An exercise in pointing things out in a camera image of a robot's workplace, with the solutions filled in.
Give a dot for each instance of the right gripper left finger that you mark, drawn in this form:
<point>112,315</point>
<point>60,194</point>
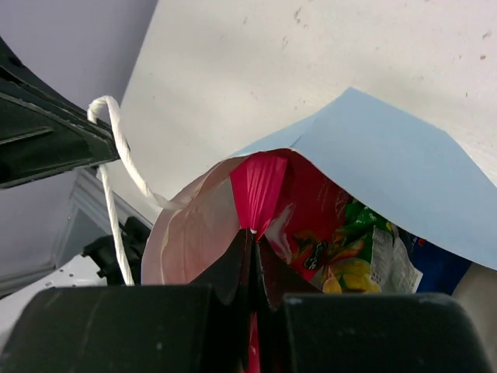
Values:
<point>226,345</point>

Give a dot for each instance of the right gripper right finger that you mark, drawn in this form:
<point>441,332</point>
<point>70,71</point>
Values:
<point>274,280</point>

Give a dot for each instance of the blue snack packet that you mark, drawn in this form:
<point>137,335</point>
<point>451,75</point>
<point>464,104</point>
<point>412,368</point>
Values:
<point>438,270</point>

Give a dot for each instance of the pink red snack packet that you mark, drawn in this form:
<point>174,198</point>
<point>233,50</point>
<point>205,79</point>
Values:
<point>281,195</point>

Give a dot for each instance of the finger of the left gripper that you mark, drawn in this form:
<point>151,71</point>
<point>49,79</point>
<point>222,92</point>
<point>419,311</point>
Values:
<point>42,133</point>

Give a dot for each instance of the light blue paper bag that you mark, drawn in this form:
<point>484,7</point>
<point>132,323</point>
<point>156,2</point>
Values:
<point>408,171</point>

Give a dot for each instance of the aluminium mounting rail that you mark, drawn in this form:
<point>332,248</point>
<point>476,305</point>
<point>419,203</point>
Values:
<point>87,221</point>

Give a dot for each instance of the green yellow snack packet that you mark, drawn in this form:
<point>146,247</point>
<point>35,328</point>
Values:
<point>364,255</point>

